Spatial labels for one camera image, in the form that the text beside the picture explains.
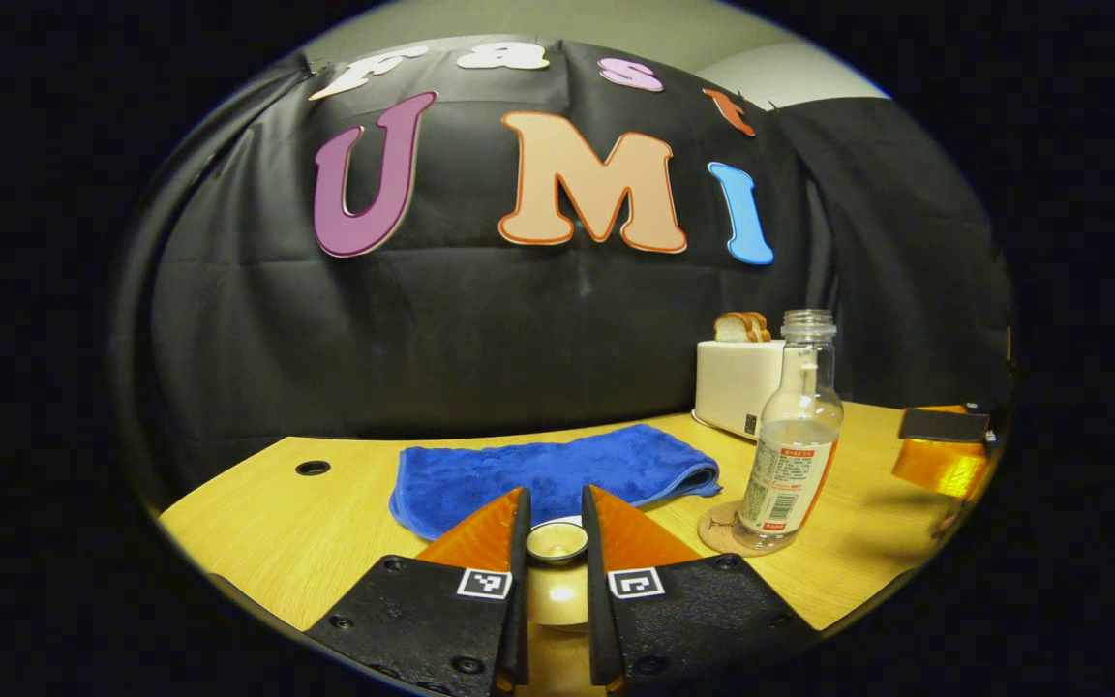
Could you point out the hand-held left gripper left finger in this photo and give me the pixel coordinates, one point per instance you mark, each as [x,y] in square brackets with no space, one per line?
[422,620]

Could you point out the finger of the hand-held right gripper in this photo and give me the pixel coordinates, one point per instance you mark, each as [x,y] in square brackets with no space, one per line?
[945,426]

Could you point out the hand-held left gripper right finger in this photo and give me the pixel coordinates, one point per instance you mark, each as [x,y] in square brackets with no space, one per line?
[693,620]

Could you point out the round brown coaster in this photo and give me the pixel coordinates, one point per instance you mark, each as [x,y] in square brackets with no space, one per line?
[717,532]

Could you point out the cream teacup lid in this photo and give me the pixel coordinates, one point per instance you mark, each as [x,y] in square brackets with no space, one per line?
[557,542]

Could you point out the clear water bottle red label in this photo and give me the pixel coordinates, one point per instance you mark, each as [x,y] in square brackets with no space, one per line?
[790,465]

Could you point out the blue folded towel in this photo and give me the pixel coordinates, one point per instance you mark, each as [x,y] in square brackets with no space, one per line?
[519,474]

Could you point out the toast bread slice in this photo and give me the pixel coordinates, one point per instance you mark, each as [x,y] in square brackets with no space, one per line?
[737,327]
[765,329]

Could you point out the white toaster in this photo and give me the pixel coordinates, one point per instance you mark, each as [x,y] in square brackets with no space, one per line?
[737,387]

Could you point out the black backdrop cloth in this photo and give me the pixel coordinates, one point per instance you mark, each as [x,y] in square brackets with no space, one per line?
[470,319]

